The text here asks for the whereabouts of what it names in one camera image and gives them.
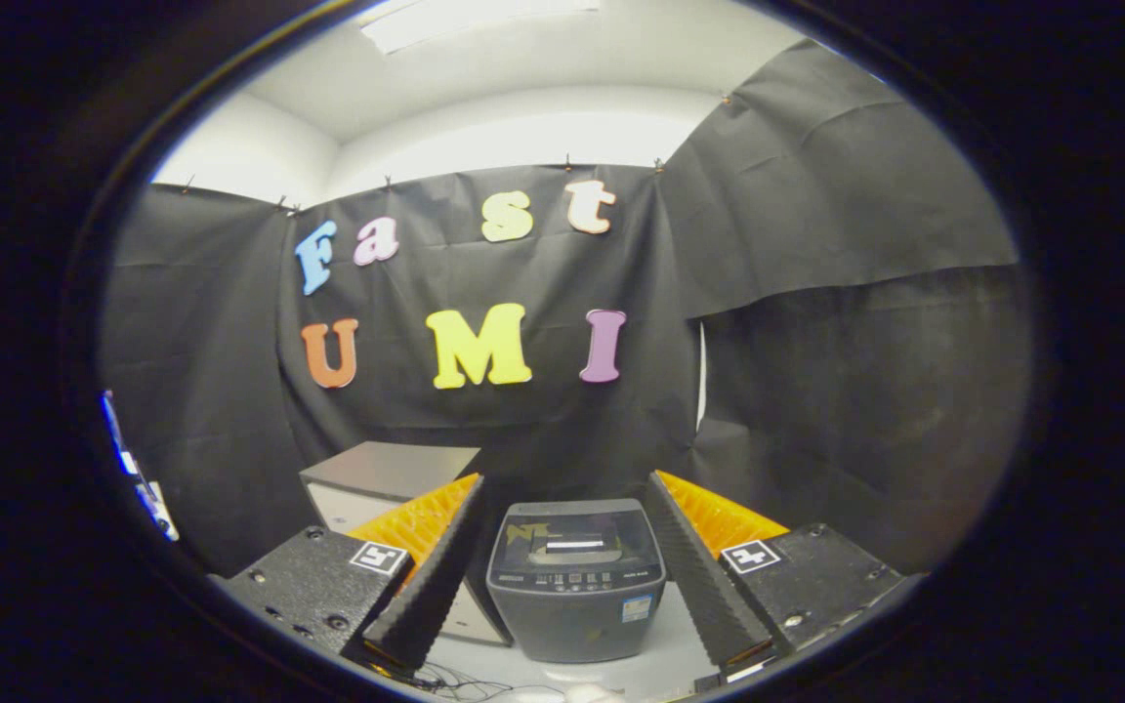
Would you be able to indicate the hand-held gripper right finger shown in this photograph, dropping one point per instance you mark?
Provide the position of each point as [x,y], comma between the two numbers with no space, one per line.
[699,576]

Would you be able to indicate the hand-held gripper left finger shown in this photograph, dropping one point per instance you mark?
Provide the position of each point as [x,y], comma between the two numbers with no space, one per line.
[440,576]

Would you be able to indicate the grey washing machine lid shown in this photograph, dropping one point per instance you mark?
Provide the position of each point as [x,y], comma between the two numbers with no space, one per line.
[621,537]

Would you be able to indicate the grey washing machine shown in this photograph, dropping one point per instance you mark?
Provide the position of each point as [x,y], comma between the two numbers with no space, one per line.
[572,630]

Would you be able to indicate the grey cabinet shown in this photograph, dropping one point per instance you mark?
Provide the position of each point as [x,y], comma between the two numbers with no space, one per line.
[387,469]

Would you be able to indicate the black backdrop cloth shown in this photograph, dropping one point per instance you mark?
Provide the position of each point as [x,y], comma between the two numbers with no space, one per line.
[816,391]

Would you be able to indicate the blue and white object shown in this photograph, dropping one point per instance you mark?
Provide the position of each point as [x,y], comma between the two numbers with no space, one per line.
[147,498]

